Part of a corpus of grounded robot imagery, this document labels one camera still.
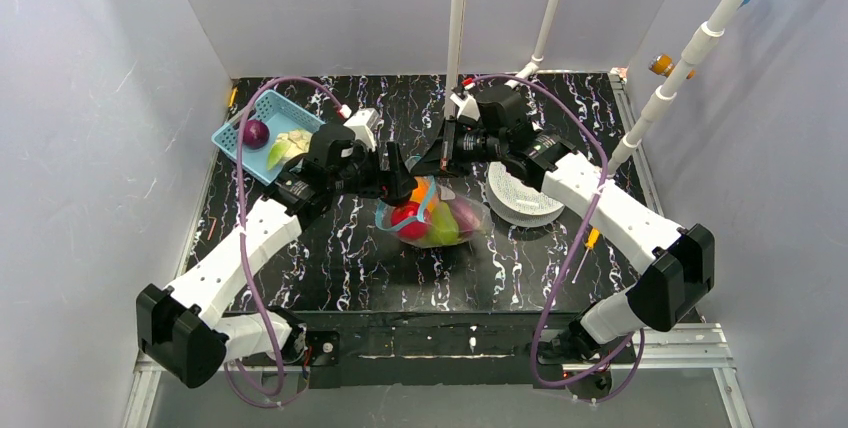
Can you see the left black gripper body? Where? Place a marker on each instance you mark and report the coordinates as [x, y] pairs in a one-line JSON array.
[[385, 172]]

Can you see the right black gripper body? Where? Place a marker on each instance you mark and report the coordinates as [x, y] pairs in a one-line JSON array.
[[448, 149]]

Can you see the orange yellow pepper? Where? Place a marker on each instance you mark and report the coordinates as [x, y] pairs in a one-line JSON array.
[[426, 195]]

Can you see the clear zip top bag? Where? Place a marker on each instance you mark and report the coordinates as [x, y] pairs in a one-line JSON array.
[[447, 195]]

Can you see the red apple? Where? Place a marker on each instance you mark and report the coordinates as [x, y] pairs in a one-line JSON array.
[[411, 221]]

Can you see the green pepper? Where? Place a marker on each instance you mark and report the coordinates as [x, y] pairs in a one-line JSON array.
[[443, 230]]

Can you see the purple sweet potato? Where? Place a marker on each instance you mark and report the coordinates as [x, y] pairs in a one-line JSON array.
[[465, 216]]

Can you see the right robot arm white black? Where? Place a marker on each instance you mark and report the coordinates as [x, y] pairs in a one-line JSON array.
[[675, 264]]

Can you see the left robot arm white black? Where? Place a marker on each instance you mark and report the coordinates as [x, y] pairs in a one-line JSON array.
[[212, 314]]

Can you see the white cauliflower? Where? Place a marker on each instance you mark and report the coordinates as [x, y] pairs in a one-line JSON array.
[[288, 145]]

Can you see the blue plastic basket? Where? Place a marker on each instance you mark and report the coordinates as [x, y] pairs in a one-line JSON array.
[[280, 115]]

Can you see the dark purple onion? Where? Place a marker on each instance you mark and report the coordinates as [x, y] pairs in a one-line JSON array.
[[256, 134]]

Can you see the red allen key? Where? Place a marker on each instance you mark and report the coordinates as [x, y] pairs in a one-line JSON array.
[[212, 223]]

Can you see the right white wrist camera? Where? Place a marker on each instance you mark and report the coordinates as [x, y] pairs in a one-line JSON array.
[[465, 105]]

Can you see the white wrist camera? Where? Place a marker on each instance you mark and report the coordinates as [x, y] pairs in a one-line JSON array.
[[363, 123], [465, 105]]

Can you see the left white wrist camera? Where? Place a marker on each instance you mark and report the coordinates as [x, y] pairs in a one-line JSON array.
[[363, 123]]

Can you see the yellow pencil at wall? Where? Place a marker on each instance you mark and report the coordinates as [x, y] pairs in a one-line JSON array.
[[232, 97]]

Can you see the yellow handled screwdriver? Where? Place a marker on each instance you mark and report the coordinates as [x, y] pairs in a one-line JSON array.
[[589, 246]]

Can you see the orange knob on wall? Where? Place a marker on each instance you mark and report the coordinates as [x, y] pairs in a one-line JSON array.
[[662, 65]]

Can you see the white pvc pipe frame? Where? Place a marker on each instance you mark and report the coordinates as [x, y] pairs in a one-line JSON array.
[[503, 27]]

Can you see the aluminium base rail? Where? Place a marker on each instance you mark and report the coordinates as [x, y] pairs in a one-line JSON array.
[[447, 372]]

